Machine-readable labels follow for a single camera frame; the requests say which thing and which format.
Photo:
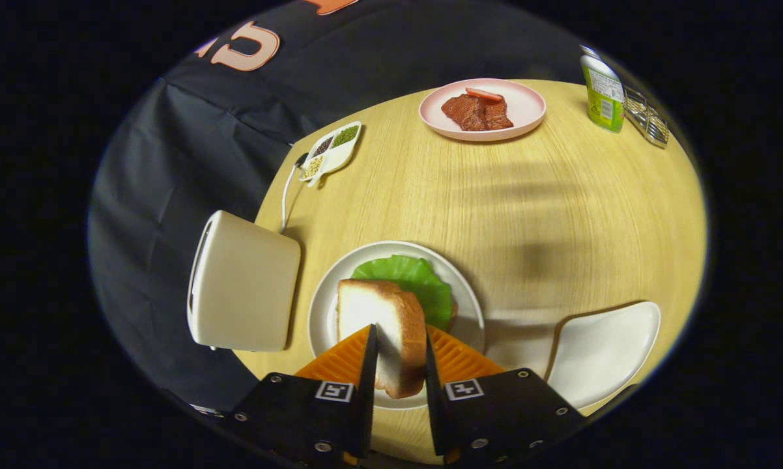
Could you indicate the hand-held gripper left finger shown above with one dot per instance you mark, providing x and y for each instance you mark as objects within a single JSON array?
[{"x": 365, "y": 391}]

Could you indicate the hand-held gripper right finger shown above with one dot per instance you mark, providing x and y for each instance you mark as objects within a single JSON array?
[{"x": 436, "y": 404}]

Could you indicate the thick toast bread slice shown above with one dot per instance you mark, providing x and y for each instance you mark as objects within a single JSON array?
[{"x": 391, "y": 326}]

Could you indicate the green lettuce leaf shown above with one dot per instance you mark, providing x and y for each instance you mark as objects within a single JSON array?
[{"x": 417, "y": 277}]

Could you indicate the white round plate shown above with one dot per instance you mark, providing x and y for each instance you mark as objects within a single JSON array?
[{"x": 326, "y": 306}]

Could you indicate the white toaster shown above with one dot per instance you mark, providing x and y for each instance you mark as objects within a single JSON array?
[{"x": 248, "y": 286}]

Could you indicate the small white dish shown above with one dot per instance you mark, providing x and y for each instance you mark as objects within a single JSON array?
[{"x": 600, "y": 355}]

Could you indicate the white divided bean tray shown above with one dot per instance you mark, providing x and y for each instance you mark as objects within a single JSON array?
[{"x": 339, "y": 156}]

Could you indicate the brown meat slice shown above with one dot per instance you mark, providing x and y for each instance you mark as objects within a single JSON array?
[{"x": 473, "y": 112}]

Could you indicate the pink round plate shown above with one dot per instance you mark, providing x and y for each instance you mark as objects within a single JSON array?
[{"x": 528, "y": 107}]

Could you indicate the red sausage strip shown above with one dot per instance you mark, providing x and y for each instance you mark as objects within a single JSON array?
[{"x": 484, "y": 94}]

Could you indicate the green label bottle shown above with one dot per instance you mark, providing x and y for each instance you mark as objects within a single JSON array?
[{"x": 603, "y": 98}]

